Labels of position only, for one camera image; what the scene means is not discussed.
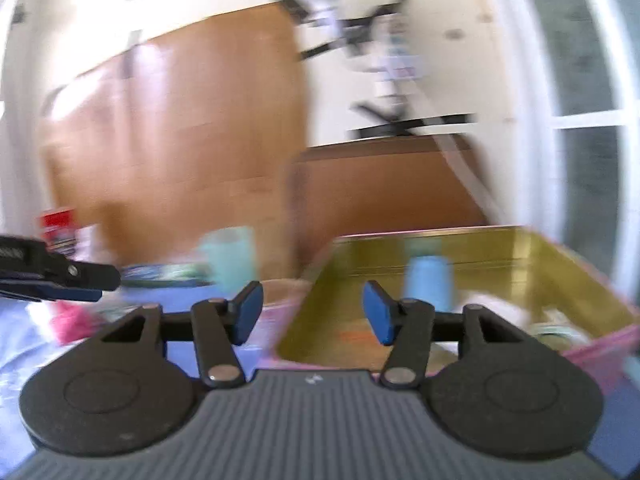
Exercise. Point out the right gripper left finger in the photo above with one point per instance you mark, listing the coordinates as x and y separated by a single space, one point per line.
217 326

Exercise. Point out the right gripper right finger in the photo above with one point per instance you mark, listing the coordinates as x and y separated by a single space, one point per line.
406 327

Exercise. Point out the pink fuzzy cloth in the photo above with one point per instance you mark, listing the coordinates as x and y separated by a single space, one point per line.
73 321

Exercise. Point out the blue pencil case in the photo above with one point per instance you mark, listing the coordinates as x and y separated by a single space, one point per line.
429 279

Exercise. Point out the white tissue pack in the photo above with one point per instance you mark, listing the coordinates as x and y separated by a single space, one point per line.
512 313

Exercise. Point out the clear tape roll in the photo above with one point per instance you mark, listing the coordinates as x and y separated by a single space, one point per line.
555 330

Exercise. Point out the red snack box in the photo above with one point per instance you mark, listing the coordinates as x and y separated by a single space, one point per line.
58 230

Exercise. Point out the blue patterned tablecloth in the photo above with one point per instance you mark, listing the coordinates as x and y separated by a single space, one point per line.
24 351

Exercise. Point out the pink macaron biscuit tin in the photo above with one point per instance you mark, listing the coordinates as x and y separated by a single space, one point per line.
540 287

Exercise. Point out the teal plastic mug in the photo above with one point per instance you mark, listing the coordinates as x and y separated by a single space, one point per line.
231 256

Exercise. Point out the blue green toothpaste box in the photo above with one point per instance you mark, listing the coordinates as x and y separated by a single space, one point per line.
165 275

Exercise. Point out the brown woven chair back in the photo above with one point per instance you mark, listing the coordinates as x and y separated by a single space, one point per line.
376 186

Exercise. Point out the white power strip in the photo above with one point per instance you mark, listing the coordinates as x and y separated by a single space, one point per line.
392 60

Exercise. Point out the white framed frosted window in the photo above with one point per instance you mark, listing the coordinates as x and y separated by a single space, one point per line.
575 71

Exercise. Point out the wood-pattern wall sheet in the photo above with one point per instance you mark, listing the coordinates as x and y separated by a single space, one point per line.
190 132

